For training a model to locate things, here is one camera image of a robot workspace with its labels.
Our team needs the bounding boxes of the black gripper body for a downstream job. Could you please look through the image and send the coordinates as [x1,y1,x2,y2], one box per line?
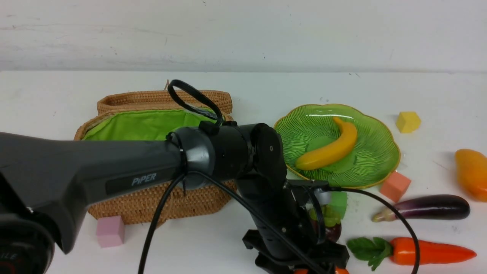
[236,177,350,274]

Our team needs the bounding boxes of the dark purple mangosteen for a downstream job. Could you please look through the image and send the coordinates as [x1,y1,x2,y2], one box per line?
[308,205,342,242]

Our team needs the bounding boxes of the orange persimmon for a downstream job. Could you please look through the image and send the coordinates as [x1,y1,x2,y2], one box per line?
[293,268,349,274]

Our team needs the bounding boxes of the yellow banana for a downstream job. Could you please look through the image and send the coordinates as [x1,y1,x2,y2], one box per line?
[295,116,358,170]

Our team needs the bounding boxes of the orange yellow mango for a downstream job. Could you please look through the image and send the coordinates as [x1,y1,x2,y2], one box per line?
[455,149,487,202]

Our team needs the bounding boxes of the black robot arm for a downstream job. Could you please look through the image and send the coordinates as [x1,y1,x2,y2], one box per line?
[1,121,349,274]

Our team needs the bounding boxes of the green foam cube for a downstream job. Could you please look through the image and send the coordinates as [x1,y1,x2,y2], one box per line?
[329,191,347,220]

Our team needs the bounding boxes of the green glass plate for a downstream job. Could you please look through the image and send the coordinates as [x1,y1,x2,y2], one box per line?
[274,104,401,189]

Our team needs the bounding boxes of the orange foam cube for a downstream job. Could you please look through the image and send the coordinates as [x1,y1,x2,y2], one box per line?
[379,171,412,203]

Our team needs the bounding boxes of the orange carrot with leaves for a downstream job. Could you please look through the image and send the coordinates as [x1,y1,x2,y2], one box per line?
[347,237,477,271]

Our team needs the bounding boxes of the woven wicker basket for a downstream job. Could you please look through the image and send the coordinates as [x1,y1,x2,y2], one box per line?
[75,109,230,225]

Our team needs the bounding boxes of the yellow foam cube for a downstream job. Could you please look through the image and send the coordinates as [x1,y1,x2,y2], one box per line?
[395,112,421,134]

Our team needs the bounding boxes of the purple eggplant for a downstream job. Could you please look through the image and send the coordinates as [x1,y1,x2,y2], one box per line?
[393,194,470,220]

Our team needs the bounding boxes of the woven wicker basket lid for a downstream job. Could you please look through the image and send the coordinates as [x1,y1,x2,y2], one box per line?
[97,80,233,115]

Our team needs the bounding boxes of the pink foam cube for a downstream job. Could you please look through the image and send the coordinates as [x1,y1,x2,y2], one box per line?
[96,216,125,248]

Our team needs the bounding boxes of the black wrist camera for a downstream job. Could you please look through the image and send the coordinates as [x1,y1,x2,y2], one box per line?
[282,179,332,206]

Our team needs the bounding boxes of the black cable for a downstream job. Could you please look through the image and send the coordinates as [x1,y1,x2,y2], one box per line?
[138,79,420,274]

